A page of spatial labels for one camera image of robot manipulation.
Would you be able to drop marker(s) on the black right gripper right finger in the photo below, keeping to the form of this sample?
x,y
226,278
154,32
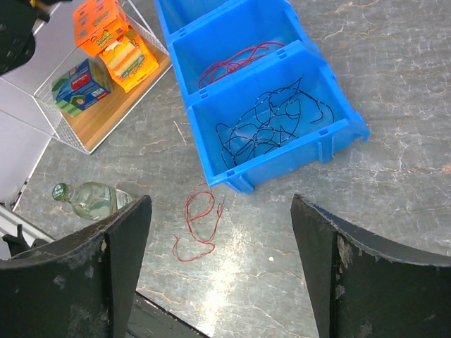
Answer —
x,y
363,285

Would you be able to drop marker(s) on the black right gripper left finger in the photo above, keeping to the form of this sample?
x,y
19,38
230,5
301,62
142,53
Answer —
x,y
82,285

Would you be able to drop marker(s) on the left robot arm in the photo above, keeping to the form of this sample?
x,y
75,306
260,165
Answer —
x,y
17,21

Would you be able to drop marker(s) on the clear glass bottle left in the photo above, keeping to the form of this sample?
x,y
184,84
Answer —
x,y
91,200

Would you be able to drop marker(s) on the blue plastic bin near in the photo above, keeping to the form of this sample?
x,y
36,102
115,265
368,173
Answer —
x,y
271,118

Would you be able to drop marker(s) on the blue plastic bin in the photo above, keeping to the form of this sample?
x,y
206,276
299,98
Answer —
x,y
175,14
233,32
271,118

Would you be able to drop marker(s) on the blue green sponge pack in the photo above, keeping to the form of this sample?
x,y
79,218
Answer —
x,y
81,87

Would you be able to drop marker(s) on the orange snack box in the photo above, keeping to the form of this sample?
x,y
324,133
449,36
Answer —
x,y
102,29

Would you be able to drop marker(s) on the blue plastic bin middle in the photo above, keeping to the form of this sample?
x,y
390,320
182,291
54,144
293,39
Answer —
x,y
233,32

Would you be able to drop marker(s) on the blue plastic bin far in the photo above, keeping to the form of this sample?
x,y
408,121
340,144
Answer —
x,y
175,14

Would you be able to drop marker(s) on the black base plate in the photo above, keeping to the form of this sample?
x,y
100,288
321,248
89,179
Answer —
x,y
148,319

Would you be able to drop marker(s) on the white wire shelf rack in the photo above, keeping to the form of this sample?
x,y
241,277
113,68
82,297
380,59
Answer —
x,y
29,117

